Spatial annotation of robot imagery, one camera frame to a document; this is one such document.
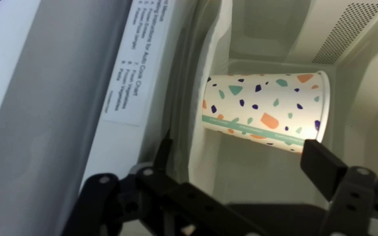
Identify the stainless microwave door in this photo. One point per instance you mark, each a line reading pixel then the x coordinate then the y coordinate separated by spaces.
pixel 66 87

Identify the terrazzo print paper cup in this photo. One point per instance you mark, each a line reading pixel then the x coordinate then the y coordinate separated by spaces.
pixel 262 109

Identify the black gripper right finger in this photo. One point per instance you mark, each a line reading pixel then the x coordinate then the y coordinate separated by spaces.
pixel 354 201

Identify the stainless steel microwave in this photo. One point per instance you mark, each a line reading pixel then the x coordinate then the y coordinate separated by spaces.
pixel 364 87

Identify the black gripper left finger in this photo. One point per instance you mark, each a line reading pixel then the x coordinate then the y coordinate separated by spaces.
pixel 189 201

